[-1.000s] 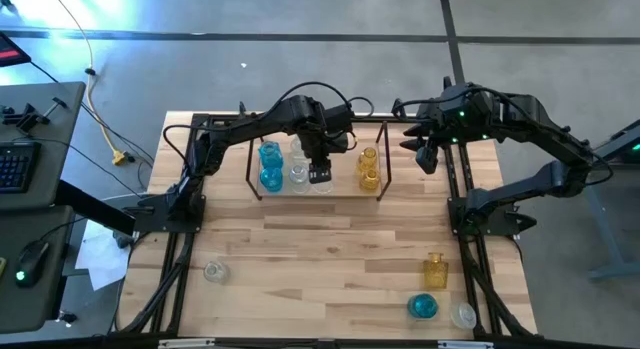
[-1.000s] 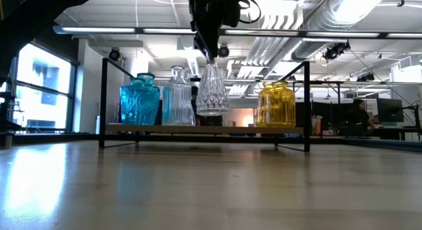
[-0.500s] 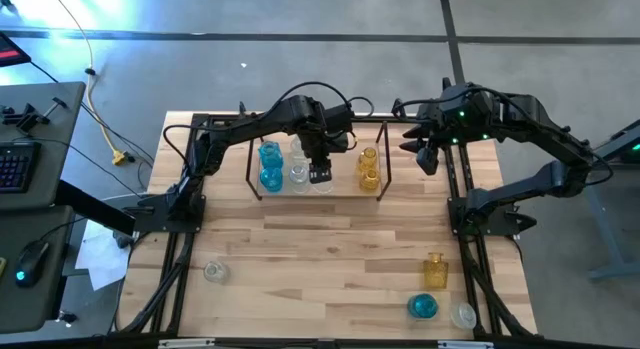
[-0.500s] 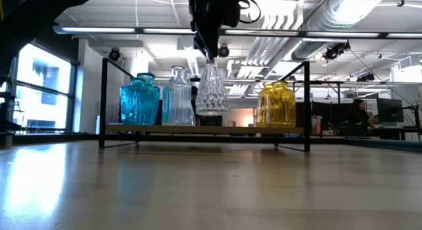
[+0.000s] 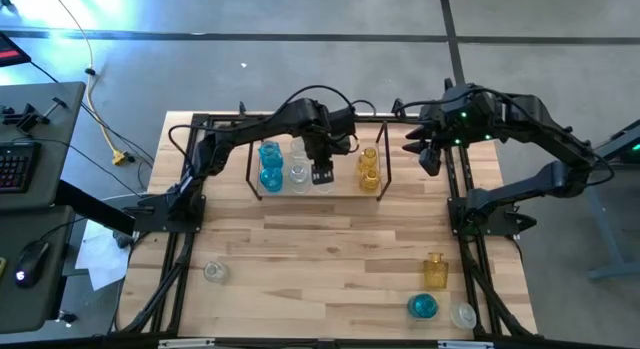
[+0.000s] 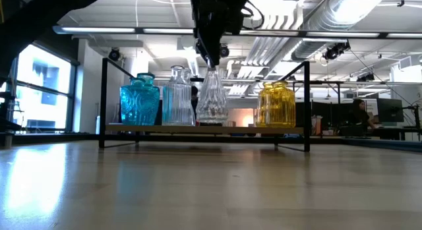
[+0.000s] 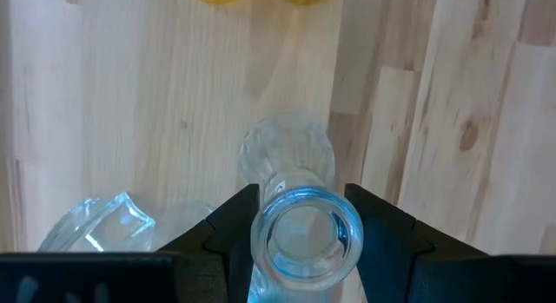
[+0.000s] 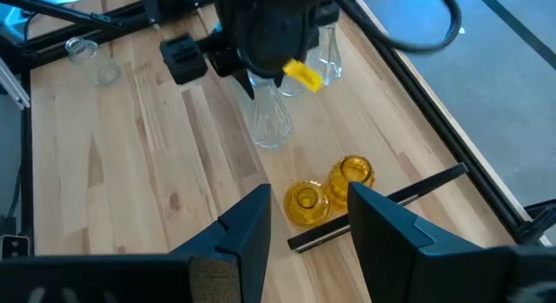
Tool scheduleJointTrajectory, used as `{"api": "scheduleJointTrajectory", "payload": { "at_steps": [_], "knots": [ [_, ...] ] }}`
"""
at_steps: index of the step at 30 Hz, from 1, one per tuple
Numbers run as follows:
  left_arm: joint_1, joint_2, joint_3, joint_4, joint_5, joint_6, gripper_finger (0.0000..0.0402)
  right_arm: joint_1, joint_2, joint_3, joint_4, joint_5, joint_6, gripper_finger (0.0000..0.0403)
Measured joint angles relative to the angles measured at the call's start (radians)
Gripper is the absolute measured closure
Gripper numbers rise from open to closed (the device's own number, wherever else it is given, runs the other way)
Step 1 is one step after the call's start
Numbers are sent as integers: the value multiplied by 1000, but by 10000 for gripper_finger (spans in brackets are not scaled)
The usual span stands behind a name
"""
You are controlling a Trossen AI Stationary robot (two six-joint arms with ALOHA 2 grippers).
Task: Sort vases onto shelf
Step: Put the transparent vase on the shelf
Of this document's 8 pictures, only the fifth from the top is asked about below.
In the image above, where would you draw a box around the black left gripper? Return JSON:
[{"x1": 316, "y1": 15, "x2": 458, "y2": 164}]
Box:
[{"x1": 302, "y1": 113, "x2": 351, "y2": 186}]

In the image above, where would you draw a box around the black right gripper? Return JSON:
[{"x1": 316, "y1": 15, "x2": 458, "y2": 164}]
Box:
[{"x1": 402, "y1": 99, "x2": 469, "y2": 155}]

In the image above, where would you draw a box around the clear ribbed glass vase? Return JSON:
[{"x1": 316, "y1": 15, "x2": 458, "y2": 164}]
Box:
[{"x1": 288, "y1": 163, "x2": 311, "y2": 194}]

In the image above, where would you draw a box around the tall yellow glass vase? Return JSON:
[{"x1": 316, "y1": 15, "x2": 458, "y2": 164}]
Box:
[{"x1": 355, "y1": 147, "x2": 380, "y2": 173}]

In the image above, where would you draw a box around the yellow ribbed glass vase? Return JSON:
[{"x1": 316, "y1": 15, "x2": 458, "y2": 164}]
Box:
[{"x1": 358, "y1": 167, "x2": 382, "y2": 194}]

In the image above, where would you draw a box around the teal embossed glass vase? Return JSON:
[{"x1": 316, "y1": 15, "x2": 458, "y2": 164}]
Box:
[{"x1": 258, "y1": 166, "x2": 284, "y2": 194}]

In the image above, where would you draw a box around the tall teal textured glass vase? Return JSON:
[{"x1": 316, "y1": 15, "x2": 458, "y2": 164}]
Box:
[{"x1": 257, "y1": 140, "x2": 284, "y2": 170}]

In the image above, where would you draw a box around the yellow square glass bottle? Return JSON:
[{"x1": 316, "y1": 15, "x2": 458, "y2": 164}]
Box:
[{"x1": 422, "y1": 252, "x2": 450, "y2": 290}]

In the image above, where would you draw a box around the clear round glass vase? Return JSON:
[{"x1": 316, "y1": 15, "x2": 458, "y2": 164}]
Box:
[{"x1": 202, "y1": 260, "x2": 232, "y2": 286}]

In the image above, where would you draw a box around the black-framed wooden shelf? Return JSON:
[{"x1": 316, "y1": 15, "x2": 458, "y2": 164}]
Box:
[{"x1": 244, "y1": 119, "x2": 394, "y2": 203}]

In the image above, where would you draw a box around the round teal glass vase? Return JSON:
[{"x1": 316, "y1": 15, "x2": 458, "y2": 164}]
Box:
[{"x1": 406, "y1": 292, "x2": 440, "y2": 320}]

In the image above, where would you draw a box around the clear frosted glass vase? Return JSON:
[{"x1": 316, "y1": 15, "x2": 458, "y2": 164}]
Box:
[{"x1": 449, "y1": 302, "x2": 478, "y2": 330}]

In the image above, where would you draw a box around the black diagonal bar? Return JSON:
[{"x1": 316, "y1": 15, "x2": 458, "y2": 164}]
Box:
[{"x1": 53, "y1": 178, "x2": 137, "y2": 236}]

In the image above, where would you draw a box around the blue-grey table stand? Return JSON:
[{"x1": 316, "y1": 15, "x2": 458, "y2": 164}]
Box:
[{"x1": 549, "y1": 117, "x2": 640, "y2": 281}]

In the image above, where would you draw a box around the white paper sheet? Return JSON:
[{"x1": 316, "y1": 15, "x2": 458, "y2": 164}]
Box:
[{"x1": 74, "y1": 218, "x2": 132, "y2": 292}]

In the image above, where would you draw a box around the grey desk top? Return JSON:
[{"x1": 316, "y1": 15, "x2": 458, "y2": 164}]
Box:
[
  {"x1": 0, "y1": 204, "x2": 76, "y2": 335},
  {"x1": 0, "y1": 80, "x2": 87, "y2": 213}
]

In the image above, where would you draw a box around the black desk clamp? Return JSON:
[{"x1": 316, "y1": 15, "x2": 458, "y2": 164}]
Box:
[{"x1": 0, "y1": 96, "x2": 69, "y2": 135}]

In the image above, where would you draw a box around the black computer mouse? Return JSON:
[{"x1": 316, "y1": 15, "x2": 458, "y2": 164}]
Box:
[{"x1": 13, "y1": 238, "x2": 52, "y2": 289}]

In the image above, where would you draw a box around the black keyboard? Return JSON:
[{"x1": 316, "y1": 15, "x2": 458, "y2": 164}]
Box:
[{"x1": 0, "y1": 140, "x2": 43, "y2": 194}]

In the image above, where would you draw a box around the black device with red light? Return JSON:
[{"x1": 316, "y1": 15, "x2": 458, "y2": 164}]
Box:
[{"x1": 0, "y1": 31, "x2": 32, "y2": 69}]

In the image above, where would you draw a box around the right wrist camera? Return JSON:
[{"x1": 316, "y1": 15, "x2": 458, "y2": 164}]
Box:
[{"x1": 418, "y1": 147, "x2": 444, "y2": 178}]

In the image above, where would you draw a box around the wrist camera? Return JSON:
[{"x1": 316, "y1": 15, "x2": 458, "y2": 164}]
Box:
[
  {"x1": 418, "y1": 147, "x2": 444, "y2": 178},
  {"x1": 327, "y1": 106, "x2": 359, "y2": 140}
]

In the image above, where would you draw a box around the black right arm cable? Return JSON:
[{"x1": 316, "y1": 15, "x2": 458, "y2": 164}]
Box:
[{"x1": 392, "y1": 78, "x2": 506, "y2": 118}]

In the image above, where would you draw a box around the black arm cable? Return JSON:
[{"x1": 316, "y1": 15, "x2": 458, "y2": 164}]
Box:
[
  {"x1": 392, "y1": 78, "x2": 506, "y2": 118},
  {"x1": 167, "y1": 84, "x2": 377, "y2": 155}
]

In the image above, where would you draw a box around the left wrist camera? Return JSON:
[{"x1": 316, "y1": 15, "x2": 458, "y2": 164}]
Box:
[{"x1": 327, "y1": 106, "x2": 359, "y2": 140}]

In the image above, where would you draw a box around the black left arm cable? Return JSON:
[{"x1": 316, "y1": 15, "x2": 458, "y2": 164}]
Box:
[{"x1": 167, "y1": 84, "x2": 377, "y2": 155}]

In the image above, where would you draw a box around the black aluminium table frame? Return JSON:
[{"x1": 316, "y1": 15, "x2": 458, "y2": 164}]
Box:
[{"x1": 113, "y1": 111, "x2": 540, "y2": 340}]

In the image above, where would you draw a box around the yellow extension cable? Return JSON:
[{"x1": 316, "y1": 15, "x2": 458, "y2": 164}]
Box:
[{"x1": 47, "y1": 0, "x2": 129, "y2": 166}]

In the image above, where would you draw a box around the white bracket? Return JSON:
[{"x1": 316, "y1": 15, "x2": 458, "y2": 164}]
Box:
[
  {"x1": 158, "y1": 337, "x2": 216, "y2": 349},
  {"x1": 437, "y1": 339, "x2": 495, "y2": 349}
]

